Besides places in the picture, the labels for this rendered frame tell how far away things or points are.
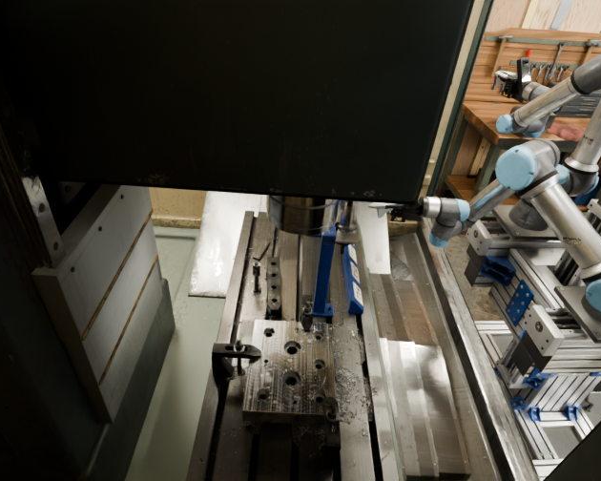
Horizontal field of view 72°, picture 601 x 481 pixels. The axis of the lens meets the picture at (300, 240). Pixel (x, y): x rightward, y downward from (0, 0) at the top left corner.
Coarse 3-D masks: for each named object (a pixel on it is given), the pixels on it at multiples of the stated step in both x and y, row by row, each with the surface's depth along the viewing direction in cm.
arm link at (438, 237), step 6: (438, 222) 148; (432, 228) 152; (438, 228) 149; (444, 228) 148; (450, 228) 148; (456, 228) 152; (432, 234) 152; (438, 234) 150; (444, 234) 149; (450, 234) 150; (456, 234) 154; (432, 240) 153; (438, 240) 151; (444, 240) 151; (438, 246) 153; (444, 246) 153
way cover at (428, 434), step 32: (384, 288) 176; (416, 288) 180; (384, 320) 158; (416, 320) 162; (384, 352) 143; (416, 352) 147; (416, 384) 138; (448, 384) 140; (416, 416) 130; (448, 416) 132; (416, 448) 123; (448, 448) 125; (416, 480) 120
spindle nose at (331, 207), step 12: (276, 204) 84; (288, 204) 82; (300, 204) 81; (312, 204) 81; (324, 204) 82; (336, 204) 85; (276, 216) 85; (288, 216) 83; (300, 216) 82; (312, 216) 83; (324, 216) 84; (336, 216) 88; (288, 228) 85; (300, 228) 84; (312, 228) 85; (324, 228) 86
